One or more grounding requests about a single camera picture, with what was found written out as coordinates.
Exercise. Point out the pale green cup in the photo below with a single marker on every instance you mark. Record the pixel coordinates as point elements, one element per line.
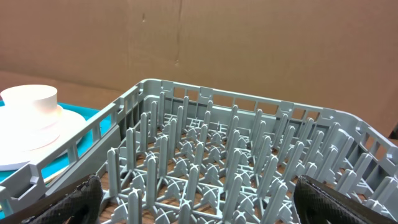
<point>34,106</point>

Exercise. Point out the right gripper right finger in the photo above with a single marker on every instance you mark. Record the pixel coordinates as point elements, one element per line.
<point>316,203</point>

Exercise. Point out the large pink plate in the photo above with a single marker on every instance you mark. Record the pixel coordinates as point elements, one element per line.
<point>70,124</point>

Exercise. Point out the small pink saucer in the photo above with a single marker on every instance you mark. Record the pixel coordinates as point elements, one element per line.
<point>26,131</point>

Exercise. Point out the right wooden chopstick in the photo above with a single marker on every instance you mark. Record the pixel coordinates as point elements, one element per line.
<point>50,178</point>

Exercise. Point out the grey dishwasher rack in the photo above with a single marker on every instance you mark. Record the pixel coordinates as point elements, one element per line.
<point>191,154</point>

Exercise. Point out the teal plastic tray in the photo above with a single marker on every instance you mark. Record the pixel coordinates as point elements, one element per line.
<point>86,152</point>

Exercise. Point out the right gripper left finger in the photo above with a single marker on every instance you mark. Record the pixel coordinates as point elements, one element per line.
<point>77,203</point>

